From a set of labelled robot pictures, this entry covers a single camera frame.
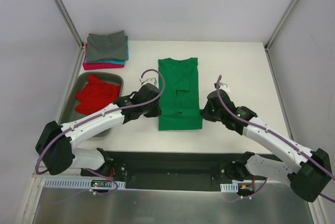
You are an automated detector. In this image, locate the green t-shirt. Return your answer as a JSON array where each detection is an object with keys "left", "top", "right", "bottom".
[{"left": 158, "top": 58, "right": 203, "bottom": 131}]

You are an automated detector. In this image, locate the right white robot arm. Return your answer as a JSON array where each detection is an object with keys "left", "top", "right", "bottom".
[{"left": 201, "top": 89, "right": 334, "bottom": 203}]

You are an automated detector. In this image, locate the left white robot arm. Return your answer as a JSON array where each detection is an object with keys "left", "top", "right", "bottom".
[{"left": 35, "top": 83, "right": 163, "bottom": 177}]

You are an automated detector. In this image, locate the folded teal t-shirt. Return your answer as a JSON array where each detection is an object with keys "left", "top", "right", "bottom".
[{"left": 106, "top": 43, "right": 129, "bottom": 65}]

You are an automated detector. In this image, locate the red t-shirt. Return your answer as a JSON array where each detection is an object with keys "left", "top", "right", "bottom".
[{"left": 75, "top": 74, "right": 121, "bottom": 115}]

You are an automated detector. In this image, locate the folded grey t-shirt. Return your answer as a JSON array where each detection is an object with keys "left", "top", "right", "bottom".
[{"left": 86, "top": 30, "right": 128, "bottom": 63}]

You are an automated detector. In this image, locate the folded magenta t-shirt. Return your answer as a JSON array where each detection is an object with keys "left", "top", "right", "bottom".
[{"left": 82, "top": 43, "right": 129, "bottom": 71}]

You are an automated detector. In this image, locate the grey plastic tray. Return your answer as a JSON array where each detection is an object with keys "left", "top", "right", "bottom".
[{"left": 59, "top": 72, "right": 124, "bottom": 125}]

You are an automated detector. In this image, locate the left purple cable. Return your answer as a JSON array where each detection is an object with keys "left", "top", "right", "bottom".
[{"left": 35, "top": 69, "right": 165, "bottom": 175}]

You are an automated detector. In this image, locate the purple cable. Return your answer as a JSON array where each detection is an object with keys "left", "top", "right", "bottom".
[
  {"left": 35, "top": 69, "right": 165, "bottom": 175},
  {"left": 216, "top": 75, "right": 335, "bottom": 203}
]

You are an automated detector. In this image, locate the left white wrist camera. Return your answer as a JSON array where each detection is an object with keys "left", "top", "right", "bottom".
[{"left": 139, "top": 77, "right": 158, "bottom": 86}]

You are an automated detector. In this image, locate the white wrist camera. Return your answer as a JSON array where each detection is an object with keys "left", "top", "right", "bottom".
[
  {"left": 219, "top": 82, "right": 231, "bottom": 93},
  {"left": 139, "top": 77, "right": 158, "bottom": 86}
]

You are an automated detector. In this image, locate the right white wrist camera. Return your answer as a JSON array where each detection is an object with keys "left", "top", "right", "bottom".
[{"left": 219, "top": 82, "right": 231, "bottom": 93}]

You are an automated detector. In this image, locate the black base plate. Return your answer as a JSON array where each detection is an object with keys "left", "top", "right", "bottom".
[{"left": 81, "top": 151, "right": 252, "bottom": 192}]

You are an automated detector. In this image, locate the right white cable duct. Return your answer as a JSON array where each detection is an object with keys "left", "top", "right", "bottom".
[{"left": 220, "top": 183, "right": 239, "bottom": 193}]

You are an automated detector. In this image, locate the white cable duct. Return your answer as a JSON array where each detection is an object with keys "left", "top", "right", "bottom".
[
  {"left": 220, "top": 183, "right": 239, "bottom": 193},
  {"left": 44, "top": 178, "right": 116, "bottom": 190}
]

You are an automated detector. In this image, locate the right aluminium frame post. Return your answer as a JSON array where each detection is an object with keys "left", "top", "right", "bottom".
[{"left": 264, "top": 0, "right": 300, "bottom": 52}]

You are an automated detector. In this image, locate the aluminium frame post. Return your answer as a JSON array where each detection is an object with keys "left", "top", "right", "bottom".
[
  {"left": 53, "top": 0, "right": 84, "bottom": 49},
  {"left": 264, "top": 0, "right": 300, "bottom": 52}
]

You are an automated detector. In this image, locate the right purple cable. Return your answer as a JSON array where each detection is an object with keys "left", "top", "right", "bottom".
[{"left": 216, "top": 75, "right": 335, "bottom": 203}]

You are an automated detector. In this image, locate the left white cable duct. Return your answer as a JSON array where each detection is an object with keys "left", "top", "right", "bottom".
[{"left": 44, "top": 178, "right": 116, "bottom": 190}]

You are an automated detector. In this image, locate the left aluminium frame post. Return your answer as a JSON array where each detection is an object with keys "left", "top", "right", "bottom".
[{"left": 53, "top": 0, "right": 84, "bottom": 49}]

